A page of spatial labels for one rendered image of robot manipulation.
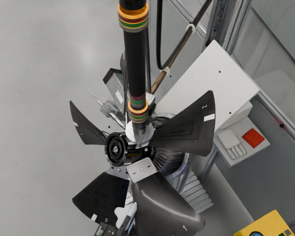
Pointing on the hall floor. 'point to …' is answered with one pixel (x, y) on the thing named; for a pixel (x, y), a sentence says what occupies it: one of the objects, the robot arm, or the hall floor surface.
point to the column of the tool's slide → (228, 11)
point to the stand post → (179, 184)
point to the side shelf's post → (208, 164)
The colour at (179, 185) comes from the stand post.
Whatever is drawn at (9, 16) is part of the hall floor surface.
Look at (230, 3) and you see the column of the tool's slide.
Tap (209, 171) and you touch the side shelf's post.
